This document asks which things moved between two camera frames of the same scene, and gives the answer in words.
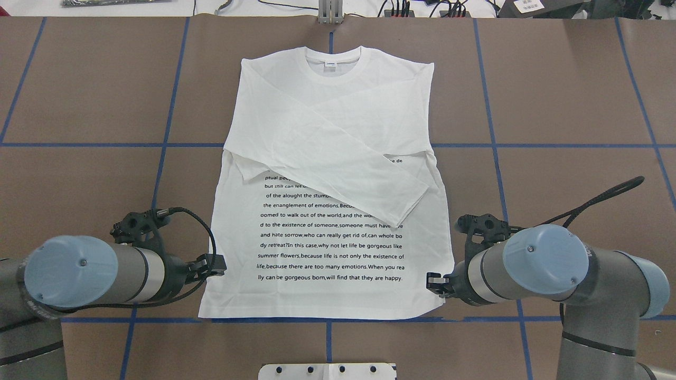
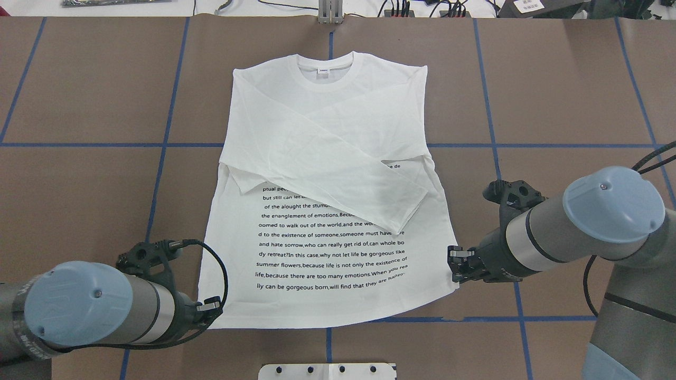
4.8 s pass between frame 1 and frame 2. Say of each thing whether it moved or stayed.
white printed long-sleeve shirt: stayed
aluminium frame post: stayed
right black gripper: moved
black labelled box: stayed
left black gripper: moved
